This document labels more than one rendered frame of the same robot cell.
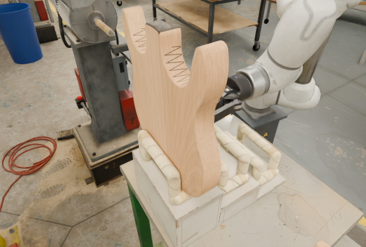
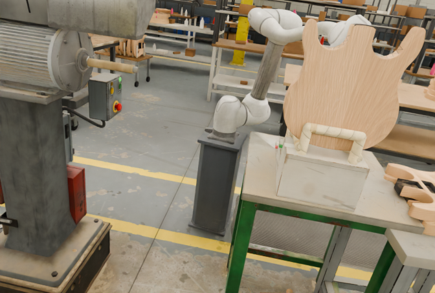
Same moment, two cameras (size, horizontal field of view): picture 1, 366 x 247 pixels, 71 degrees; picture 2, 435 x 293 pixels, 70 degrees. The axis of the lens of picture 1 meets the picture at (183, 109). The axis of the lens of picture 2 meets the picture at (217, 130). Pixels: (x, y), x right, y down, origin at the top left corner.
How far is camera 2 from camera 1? 1.05 m
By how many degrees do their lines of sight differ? 46
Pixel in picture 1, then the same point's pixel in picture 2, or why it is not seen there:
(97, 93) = (47, 174)
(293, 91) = (258, 107)
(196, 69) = (415, 41)
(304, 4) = (362, 20)
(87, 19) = (76, 59)
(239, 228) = not seen: hidden behind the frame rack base
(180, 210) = (362, 164)
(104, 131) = (52, 235)
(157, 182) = (331, 160)
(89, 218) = not seen: outside the picture
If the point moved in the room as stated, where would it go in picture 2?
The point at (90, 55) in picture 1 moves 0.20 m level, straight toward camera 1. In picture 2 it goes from (43, 117) to (82, 129)
